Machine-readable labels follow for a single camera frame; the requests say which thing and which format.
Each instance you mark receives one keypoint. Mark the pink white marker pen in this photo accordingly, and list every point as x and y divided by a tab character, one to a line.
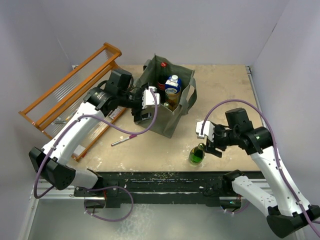
123	140

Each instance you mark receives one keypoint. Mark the aluminium frame rail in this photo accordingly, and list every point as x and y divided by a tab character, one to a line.
55	195

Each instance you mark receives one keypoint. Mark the white box on rack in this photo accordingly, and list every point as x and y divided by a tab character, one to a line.
79	150

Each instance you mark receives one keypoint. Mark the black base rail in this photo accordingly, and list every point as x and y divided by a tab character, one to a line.
175	187

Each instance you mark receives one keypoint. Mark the cola glass bottle red cap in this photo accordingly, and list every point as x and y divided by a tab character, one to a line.
164	74

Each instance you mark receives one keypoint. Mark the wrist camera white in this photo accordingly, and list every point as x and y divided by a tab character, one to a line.
205	129
150	97

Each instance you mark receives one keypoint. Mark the green canvas bag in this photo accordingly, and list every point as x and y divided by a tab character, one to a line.
167	120

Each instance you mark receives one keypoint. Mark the blue yellow juice carton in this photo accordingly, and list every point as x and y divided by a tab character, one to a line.
173	90

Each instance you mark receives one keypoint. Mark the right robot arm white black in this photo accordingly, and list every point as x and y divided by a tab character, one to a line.
286	209

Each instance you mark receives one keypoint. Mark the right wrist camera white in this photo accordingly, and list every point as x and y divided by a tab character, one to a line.
205	129

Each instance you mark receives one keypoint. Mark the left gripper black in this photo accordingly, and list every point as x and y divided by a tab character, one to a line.
137	113

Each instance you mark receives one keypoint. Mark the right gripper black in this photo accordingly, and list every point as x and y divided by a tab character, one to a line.
211	146

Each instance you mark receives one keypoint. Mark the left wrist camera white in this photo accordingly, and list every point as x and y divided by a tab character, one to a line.
150	97

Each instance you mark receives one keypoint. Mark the orange wooden rack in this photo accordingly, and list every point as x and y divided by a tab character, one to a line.
53	109

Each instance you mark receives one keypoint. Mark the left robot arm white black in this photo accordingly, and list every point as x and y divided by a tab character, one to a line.
51	162

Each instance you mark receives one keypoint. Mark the small red white box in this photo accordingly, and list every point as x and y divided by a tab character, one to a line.
114	114

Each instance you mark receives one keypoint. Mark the green glass bottle front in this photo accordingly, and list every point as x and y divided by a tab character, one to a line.
197	154

